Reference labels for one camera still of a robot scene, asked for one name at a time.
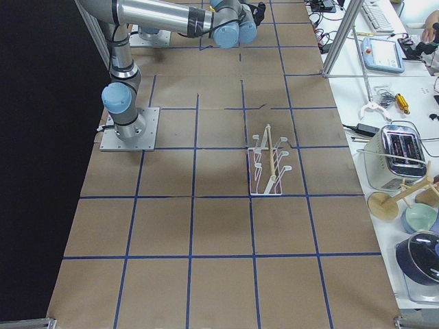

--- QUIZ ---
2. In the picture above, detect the silver toaster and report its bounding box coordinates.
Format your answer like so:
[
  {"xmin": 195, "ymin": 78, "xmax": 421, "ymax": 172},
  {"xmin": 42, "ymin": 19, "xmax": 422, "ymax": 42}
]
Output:
[{"xmin": 364, "ymin": 124, "xmax": 427, "ymax": 191}]

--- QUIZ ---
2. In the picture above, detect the dark blue pot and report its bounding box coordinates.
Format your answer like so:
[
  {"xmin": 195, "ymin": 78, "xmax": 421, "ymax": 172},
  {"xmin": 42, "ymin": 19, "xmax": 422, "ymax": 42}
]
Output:
[{"xmin": 396, "ymin": 231, "xmax": 438, "ymax": 286}]

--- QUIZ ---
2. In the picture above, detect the yellow screwdriver tool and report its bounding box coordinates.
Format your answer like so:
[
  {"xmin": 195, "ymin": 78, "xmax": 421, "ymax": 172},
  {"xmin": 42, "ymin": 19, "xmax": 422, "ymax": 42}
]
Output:
[{"xmin": 395, "ymin": 93, "xmax": 410, "ymax": 114}]

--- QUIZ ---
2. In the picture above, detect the wooden mug tree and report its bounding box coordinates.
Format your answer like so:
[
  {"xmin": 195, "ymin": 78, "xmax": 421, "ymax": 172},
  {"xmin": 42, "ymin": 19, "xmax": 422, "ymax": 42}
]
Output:
[{"xmin": 367, "ymin": 160, "xmax": 438, "ymax": 221}]

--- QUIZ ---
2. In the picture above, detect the white wire cup rack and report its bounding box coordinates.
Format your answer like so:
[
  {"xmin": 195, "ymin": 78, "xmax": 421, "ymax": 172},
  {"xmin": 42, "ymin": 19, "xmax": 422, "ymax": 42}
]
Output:
[{"xmin": 247, "ymin": 123, "xmax": 292, "ymax": 196}]

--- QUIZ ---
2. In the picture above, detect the aluminium frame post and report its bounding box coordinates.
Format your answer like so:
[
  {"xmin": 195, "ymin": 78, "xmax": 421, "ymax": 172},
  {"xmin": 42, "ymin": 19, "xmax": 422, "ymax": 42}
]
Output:
[{"xmin": 321, "ymin": 0, "xmax": 364, "ymax": 78}]

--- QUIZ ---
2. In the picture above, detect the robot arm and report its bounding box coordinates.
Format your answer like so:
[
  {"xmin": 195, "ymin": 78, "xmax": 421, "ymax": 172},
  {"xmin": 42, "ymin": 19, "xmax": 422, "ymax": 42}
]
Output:
[{"xmin": 79, "ymin": 1, "xmax": 265, "ymax": 144}]

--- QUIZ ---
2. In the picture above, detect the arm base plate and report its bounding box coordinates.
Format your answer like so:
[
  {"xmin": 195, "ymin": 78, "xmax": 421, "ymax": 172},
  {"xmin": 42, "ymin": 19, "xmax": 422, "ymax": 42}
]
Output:
[
  {"xmin": 130, "ymin": 25, "xmax": 171, "ymax": 48},
  {"xmin": 99, "ymin": 107, "xmax": 160, "ymax": 151}
]

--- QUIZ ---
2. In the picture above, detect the white keyboard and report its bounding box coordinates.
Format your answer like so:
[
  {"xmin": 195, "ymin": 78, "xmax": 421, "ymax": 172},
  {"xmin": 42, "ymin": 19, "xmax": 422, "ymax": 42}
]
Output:
[{"xmin": 360, "ymin": 1, "xmax": 394, "ymax": 35}]

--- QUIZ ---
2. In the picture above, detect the black power adapter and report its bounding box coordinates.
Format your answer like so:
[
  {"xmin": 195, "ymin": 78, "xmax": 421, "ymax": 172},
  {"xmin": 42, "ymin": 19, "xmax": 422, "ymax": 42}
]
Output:
[{"xmin": 357, "ymin": 123, "xmax": 379, "ymax": 137}]

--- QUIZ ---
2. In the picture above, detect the wooden rack rod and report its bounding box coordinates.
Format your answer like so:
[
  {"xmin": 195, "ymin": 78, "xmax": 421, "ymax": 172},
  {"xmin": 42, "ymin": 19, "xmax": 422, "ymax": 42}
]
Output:
[{"xmin": 265, "ymin": 124, "xmax": 276, "ymax": 182}]

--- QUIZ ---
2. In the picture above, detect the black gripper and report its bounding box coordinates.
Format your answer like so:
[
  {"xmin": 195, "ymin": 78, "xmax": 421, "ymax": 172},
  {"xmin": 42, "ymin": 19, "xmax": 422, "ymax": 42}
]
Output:
[{"xmin": 248, "ymin": 1, "xmax": 266, "ymax": 26}]

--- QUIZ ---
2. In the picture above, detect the blue teach pendant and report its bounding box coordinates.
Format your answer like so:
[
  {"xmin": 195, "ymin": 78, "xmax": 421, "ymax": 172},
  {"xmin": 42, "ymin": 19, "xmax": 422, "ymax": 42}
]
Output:
[{"xmin": 361, "ymin": 37, "xmax": 405, "ymax": 73}]

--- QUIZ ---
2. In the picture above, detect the teal bowl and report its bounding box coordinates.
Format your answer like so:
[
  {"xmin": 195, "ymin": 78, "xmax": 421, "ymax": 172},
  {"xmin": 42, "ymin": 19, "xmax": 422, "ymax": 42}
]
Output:
[{"xmin": 401, "ymin": 204, "xmax": 437, "ymax": 234}]

